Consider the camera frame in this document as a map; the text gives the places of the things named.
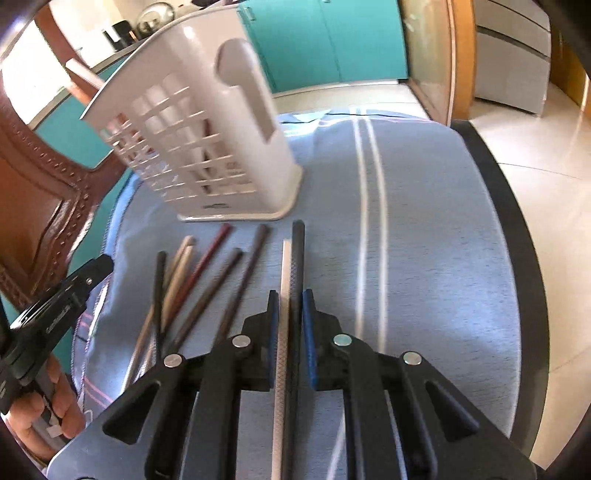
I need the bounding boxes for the red-brown chopstick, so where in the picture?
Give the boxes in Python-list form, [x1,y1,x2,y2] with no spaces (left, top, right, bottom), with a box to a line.
[161,223,233,326]

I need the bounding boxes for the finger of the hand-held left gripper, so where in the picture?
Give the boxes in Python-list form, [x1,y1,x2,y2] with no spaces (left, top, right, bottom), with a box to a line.
[68,254,114,298]

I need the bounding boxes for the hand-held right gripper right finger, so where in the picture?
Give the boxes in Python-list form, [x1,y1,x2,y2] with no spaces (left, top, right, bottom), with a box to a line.
[301,288,482,480]

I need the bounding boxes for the thin black chopstick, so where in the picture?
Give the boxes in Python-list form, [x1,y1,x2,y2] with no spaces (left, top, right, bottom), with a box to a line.
[152,250,168,358]

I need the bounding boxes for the white plastic utensil basket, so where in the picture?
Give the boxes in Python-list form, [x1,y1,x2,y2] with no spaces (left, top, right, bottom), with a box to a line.
[81,7,305,223]

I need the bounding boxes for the person's left hand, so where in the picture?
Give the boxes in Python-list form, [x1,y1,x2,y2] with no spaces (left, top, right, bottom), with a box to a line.
[0,355,88,462]

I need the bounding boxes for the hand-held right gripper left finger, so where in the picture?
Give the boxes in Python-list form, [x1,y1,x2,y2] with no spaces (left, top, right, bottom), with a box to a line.
[102,290,283,480]

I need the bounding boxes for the thick black chopstick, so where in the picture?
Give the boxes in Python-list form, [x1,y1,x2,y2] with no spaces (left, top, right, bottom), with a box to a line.
[281,220,307,480]

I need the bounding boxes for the metal pot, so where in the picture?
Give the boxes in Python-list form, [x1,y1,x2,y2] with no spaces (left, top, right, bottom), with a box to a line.
[136,2,174,38]

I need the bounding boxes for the black canister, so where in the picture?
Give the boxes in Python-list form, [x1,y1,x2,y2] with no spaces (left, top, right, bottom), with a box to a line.
[102,21,134,49]

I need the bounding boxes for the grey refrigerator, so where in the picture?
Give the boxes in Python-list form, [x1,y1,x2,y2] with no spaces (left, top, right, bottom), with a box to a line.
[473,0,552,116]

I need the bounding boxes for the blue striped cloth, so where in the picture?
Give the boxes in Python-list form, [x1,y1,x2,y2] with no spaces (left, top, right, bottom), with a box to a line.
[71,108,520,480]

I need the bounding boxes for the wooden framed glass door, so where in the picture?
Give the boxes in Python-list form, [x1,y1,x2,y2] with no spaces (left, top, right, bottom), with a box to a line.
[399,0,476,127]

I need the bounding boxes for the teal kitchen cabinets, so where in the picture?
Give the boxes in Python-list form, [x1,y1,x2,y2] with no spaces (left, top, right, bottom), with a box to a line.
[34,0,410,195]

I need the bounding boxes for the white chopstick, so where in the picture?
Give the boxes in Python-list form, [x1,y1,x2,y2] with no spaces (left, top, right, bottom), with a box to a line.
[270,239,293,480]

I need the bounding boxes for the brown wooden chair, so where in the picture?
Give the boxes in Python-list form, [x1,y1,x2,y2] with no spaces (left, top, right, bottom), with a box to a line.
[0,7,132,310]

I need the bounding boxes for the dark brown chopstick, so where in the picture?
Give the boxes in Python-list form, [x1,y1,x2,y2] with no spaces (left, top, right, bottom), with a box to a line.
[213,224,271,346]

